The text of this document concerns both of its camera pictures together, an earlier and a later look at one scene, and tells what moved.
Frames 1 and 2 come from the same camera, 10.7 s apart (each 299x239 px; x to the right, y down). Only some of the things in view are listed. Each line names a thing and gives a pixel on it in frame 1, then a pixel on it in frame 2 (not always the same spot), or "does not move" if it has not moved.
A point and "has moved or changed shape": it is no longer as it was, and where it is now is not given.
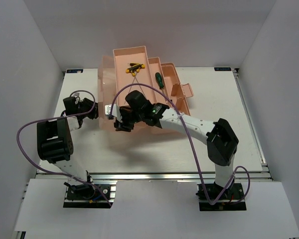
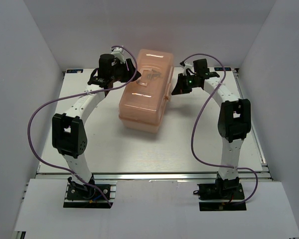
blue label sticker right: x=223 y=68 does not move
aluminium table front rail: x=174 y=176 does not move
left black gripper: x=94 y=112 -> x=124 y=65
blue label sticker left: x=75 y=70 does not move
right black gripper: x=123 y=126 -> x=180 y=88
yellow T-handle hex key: x=134 y=68 -> x=155 y=74
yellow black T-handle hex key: x=134 y=68 -> x=155 y=74
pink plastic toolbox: x=129 y=69 has moved or changed shape
